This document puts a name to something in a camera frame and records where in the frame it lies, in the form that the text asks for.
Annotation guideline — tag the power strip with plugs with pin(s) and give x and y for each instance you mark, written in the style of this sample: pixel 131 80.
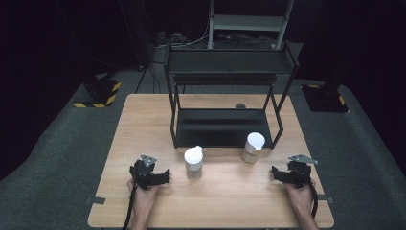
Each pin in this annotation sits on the power strip with plugs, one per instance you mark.
pixel 166 40

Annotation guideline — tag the grey metal stand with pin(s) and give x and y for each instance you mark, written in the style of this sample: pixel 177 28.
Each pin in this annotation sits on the grey metal stand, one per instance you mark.
pixel 247 23

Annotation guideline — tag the person's left hand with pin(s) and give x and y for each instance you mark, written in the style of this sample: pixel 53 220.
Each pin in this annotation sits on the person's left hand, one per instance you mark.
pixel 143 198

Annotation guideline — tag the seasoning jar with spouted lid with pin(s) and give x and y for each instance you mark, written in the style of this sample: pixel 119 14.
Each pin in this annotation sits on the seasoning jar with spouted lid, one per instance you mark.
pixel 193 158

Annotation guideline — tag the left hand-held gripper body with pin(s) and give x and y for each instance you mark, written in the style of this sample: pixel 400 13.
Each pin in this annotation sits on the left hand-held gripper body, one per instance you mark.
pixel 142 174

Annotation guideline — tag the black two-tier metal rack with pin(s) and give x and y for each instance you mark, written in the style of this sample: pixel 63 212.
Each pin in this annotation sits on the black two-tier metal rack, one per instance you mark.
pixel 223 127

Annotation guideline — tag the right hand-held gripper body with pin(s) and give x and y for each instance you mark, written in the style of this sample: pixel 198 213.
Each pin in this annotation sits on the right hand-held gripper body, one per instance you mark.
pixel 300 174

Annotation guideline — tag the striped black stand base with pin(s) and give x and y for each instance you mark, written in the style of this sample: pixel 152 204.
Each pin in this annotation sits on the striped black stand base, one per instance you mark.
pixel 325 100
pixel 100 91

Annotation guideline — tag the small dark round knob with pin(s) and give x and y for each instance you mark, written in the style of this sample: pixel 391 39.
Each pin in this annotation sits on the small dark round knob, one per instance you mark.
pixel 240 105

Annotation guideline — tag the seasoning jar with white lid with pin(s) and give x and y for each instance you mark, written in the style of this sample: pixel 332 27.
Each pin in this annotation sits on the seasoning jar with white lid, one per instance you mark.
pixel 255 142

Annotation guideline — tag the grey tape piece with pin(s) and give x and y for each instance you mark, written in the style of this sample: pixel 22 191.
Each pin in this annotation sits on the grey tape piece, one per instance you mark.
pixel 95 200
pixel 327 199

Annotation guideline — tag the person's right hand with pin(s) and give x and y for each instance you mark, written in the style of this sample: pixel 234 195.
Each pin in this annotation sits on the person's right hand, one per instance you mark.
pixel 300 198

